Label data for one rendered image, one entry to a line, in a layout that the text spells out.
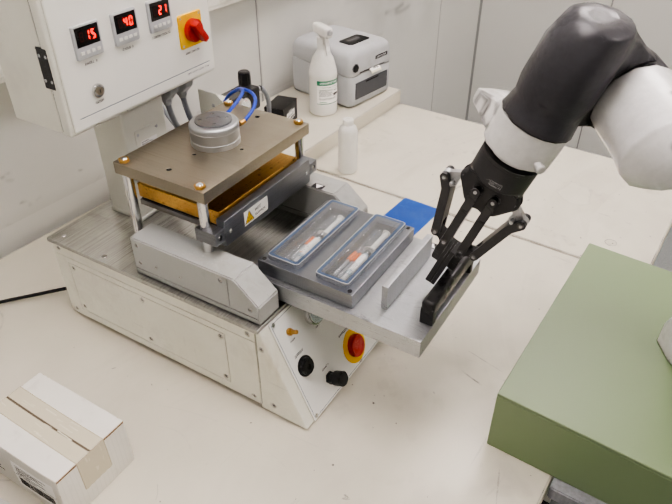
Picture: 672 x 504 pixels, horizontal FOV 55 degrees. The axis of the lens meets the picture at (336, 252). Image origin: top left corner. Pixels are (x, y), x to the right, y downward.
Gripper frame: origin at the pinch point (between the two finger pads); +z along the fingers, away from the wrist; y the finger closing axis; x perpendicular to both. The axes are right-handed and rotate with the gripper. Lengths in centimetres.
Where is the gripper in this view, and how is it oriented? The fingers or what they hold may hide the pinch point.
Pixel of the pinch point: (443, 261)
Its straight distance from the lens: 92.7
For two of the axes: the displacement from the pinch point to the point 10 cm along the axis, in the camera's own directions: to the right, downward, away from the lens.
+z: -3.0, 6.5, 7.0
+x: 5.0, -5.1, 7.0
